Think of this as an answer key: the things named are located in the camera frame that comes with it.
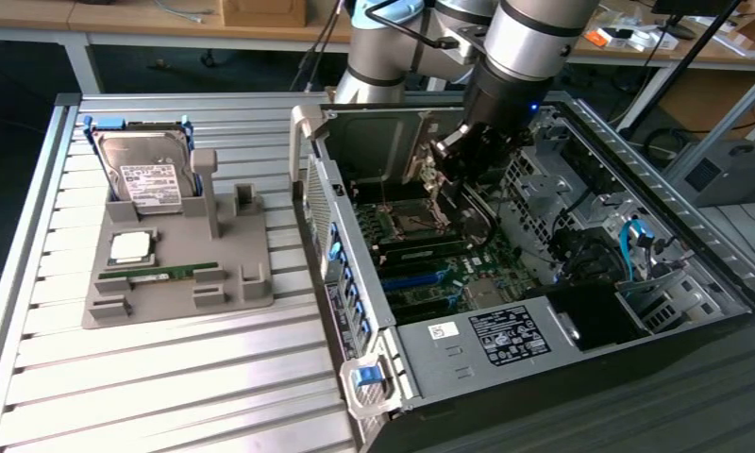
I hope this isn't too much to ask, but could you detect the flat white box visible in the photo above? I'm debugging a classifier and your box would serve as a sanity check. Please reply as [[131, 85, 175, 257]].
[[626, 30, 681, 53]]

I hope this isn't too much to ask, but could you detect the wooden desk with grey legs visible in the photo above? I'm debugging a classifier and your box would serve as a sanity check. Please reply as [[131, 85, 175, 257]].
[[0, 0, 354, 93]]

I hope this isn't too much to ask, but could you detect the grey parts rack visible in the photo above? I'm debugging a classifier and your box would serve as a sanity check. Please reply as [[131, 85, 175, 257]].
[[80, 148, 276, 330]]

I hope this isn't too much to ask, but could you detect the silver hard disk drive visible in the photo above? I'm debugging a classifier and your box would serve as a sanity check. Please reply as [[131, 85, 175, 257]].
[[93, 130, 201, 216]]

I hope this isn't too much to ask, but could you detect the black labelled RAM stick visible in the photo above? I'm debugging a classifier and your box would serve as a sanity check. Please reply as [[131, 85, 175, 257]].
[[376, 244, 475, 266]]

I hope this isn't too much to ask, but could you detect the black expansion slot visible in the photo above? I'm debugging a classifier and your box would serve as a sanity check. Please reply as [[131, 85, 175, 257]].
[[388, 296, 460, 318]]

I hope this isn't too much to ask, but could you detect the cluttered wooden desk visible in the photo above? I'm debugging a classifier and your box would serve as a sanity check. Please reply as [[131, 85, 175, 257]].
[[563, 0, 755, 133]]

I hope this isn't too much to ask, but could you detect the aluminium profile frame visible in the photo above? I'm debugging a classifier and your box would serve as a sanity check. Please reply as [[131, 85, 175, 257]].
[[698, 78, 755, 157]]

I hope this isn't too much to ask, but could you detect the graphics card with metal bracket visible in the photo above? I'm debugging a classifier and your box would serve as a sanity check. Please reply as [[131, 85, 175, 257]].
[[402, 109, 500, 247]]

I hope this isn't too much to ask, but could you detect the black RAM slot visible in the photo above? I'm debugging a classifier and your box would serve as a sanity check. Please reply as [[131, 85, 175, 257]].
[[370, 234, 467, 251]]

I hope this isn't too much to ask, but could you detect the black monitor stand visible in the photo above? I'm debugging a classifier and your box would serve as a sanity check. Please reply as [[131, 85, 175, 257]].
[[651, 0, 699, 42]]

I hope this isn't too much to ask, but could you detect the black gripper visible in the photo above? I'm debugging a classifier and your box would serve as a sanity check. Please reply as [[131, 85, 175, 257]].
[[462, 61, 557, 139]]

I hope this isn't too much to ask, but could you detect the metal disk bay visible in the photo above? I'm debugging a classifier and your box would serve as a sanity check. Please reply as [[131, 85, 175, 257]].
[[613, 268, 754, 336]]

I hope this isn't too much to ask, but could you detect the perforated metal drive cage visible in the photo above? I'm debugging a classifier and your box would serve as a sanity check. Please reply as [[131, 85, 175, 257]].
[[502, 143, 606, 246]]

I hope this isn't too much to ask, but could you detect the black camera cable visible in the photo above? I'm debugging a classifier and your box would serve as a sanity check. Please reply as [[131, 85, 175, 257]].
[[363, 0, 460, 49]]

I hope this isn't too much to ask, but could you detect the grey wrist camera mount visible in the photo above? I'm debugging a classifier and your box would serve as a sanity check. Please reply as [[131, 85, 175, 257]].
[[439, 23, 487, 67]]

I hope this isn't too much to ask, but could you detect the brown cardboard box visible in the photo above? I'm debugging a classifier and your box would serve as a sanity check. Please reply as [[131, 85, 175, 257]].
[[216, 0, 308, 27]]

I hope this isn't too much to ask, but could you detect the blue case latch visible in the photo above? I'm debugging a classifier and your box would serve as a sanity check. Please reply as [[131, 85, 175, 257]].
[[348, 365, 383, 386]]

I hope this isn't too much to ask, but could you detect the silver CPU chip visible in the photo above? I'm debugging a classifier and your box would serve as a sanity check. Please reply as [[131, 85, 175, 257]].
[[107, 232, 157, 266]]

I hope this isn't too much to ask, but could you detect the green motherboard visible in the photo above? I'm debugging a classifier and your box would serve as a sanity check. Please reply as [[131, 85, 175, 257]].
[[351, 174, 543, 327]]

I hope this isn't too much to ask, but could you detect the open black PC case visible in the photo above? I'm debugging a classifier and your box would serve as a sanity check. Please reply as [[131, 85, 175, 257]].
[[287, 89, 755, 453]]

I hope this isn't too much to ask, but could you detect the grey power supply unit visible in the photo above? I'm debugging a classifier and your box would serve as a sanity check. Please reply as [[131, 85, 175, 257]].
[[394, 295, 585, 402]]

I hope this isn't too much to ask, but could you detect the blue disk wire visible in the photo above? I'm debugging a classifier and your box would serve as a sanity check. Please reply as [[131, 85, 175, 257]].
[[619, 214, 654, 284]]

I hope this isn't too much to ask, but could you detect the green RAM stick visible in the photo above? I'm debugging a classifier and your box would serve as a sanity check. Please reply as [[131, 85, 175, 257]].
[[99, 261, 220, 283]]

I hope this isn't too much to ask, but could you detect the grey computer tower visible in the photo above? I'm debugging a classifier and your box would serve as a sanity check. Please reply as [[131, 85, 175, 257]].
[[663, 139, 755, 209]]

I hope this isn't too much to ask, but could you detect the black slanted tripod pole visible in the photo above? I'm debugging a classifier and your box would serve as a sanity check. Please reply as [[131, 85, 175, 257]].
[[614, 0, 751, 139]]

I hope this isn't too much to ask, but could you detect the coiled black cable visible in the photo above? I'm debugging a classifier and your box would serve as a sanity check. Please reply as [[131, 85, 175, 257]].
[[641, 126, 691, 164]]

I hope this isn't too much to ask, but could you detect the white cable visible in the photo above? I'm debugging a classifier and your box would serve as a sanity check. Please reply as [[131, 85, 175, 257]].
[[153, 0, 219, 23]]

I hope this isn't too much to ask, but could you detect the black hanging robot cable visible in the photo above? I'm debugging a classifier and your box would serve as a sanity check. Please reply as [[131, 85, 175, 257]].
[[292, 0, 347, 93]]

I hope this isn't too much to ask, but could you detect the CPU socket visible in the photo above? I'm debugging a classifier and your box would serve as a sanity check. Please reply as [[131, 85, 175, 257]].
[[382, 200, 446, 237]]

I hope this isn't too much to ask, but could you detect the blue expansion slot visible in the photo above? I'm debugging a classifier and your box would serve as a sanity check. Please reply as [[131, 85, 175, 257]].
[[380, 268, 452, 292]]

